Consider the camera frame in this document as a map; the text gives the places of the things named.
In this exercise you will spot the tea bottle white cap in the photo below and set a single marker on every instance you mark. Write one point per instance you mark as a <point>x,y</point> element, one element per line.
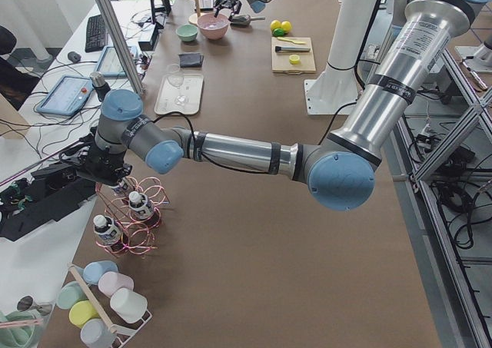
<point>122,190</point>

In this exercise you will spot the copper wire bottle basket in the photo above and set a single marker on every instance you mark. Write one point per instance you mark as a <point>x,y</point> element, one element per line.
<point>139,237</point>

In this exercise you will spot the tea bottle rear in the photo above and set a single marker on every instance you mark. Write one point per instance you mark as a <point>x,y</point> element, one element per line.
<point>143,210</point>

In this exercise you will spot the tea bottle front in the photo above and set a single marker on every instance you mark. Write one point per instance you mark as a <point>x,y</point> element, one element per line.
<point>108,232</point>

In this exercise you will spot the steel ice scoop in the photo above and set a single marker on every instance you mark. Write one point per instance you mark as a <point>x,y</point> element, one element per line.
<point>245,20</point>

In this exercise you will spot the pink bowl with ice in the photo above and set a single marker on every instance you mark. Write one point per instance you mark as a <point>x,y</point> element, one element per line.
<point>213,26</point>

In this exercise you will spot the green ceramic bowl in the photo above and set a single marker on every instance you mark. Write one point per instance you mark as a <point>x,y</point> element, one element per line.
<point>187,32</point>

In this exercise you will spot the yellow lemon upper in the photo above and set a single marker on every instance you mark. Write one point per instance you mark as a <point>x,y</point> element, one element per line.
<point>275,24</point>

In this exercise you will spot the green lime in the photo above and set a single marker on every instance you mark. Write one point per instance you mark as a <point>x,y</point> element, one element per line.
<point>286,26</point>

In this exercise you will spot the steel muddler black tip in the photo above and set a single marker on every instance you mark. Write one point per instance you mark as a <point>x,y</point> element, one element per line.
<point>288,49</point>

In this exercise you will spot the grey folded cloth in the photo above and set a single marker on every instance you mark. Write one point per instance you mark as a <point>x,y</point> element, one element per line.
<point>191,60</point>

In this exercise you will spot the yellow plastic knife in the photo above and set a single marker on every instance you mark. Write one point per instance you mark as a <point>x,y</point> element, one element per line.
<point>291,40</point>

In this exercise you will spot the bamboo cutting board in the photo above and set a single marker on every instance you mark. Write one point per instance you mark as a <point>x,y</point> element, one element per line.
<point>280,61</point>

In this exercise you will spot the teach pendant tablet near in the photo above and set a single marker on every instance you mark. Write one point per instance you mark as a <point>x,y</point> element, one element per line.
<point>67,97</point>

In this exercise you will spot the teach pendant tablet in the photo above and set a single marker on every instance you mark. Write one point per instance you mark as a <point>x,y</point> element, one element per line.
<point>109,64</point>
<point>67,97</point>

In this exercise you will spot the half lemon slice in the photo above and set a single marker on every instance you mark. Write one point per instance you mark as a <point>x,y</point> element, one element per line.
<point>294,59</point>

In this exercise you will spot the clear wine glass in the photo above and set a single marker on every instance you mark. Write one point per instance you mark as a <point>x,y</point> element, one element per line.
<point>176,78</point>

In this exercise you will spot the cream serving tray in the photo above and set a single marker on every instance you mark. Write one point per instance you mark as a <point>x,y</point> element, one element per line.
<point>192,88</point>

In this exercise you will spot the teach pendant tablet far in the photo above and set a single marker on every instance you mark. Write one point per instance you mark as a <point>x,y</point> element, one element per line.
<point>109,64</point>

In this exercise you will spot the blue cup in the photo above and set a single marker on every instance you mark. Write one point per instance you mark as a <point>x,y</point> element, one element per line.
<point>93,271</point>

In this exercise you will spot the pink cup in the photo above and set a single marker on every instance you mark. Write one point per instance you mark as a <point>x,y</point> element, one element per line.
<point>112,281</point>

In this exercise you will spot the computer mouse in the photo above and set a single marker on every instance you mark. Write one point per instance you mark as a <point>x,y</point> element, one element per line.
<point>74,57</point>

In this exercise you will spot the green cup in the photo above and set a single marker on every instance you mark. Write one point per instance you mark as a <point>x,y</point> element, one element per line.
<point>69,295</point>

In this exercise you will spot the black keyboard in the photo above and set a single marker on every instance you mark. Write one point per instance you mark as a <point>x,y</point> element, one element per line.
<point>96,34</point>

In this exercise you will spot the white cup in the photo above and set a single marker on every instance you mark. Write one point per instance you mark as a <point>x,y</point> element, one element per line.
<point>129,305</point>

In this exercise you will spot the yellow cup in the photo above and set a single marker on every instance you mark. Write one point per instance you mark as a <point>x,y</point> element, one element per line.
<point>81,312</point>

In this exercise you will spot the steel jigger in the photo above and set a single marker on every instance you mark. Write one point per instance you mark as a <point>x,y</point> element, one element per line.
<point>27,303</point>

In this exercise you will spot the grey cup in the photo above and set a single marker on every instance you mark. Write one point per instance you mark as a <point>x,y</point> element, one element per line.
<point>95,334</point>

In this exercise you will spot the white cup rack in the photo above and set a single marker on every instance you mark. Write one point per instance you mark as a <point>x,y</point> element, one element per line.
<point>124,331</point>

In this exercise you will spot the green bowl with utensils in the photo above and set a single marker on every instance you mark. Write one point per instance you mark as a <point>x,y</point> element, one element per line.
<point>20,336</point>

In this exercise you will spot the aluminium frame post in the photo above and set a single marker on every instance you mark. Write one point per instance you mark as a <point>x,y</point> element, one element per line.
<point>121,47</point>

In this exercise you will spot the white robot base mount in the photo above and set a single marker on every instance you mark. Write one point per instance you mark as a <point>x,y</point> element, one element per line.
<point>324,96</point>

